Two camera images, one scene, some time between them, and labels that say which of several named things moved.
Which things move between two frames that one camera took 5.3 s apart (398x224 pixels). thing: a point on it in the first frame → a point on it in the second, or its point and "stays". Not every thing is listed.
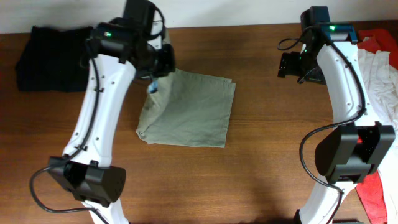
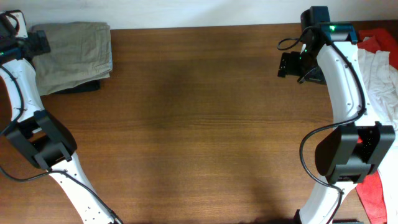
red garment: x=369 y=190 stays
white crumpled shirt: x=382 y=79 stays
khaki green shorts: x=185 y=108 → x=80 y=52
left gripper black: x=165 y=61 → x=33 y=42
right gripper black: x=288 y=65 stays
